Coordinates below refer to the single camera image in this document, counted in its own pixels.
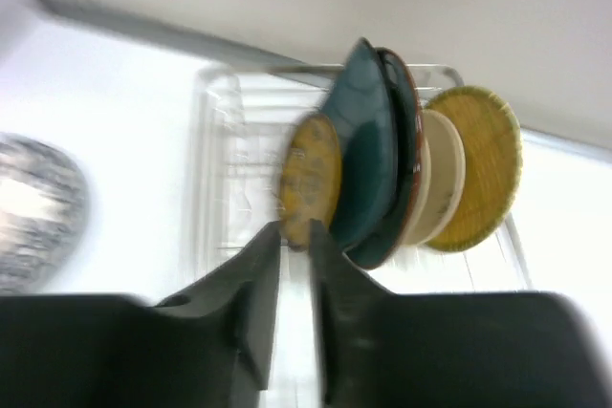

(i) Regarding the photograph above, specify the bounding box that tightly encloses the blue floral white plate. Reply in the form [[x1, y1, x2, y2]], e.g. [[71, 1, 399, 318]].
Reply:
[[1, 133, 90, 294]]

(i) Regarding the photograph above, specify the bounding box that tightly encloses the cream plate with calligraphy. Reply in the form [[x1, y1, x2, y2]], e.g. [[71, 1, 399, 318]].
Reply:
[[402, 109, 466, 247]]

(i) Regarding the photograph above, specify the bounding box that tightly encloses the yellow patterned brown-rimmed plate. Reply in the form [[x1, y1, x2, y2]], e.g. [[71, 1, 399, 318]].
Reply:
[[275, 112, 342, 251]]

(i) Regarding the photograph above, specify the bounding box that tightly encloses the round teal glazed plate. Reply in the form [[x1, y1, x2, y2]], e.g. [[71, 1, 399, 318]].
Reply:
[[347, 47, 424, 269]]

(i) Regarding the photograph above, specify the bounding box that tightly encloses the woven bamboo tray plate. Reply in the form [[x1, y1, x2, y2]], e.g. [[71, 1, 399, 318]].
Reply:
[[427, 86, 523, 252]]

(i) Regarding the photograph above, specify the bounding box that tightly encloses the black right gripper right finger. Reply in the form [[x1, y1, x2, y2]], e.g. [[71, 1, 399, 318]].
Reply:
[[309, 221, 611, 407]]

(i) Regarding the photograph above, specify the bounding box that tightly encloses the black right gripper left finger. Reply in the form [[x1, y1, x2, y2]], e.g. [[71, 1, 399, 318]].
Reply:
[[1, 223, 280, 407]]

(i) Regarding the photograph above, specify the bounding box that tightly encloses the square teal plate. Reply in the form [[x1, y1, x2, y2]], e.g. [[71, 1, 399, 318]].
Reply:
[[320, 38, 398, 248]]

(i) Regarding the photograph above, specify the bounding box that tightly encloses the silver wire dish rack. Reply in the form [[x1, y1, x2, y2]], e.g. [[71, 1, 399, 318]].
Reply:
[[181, 64, 532, 293]]

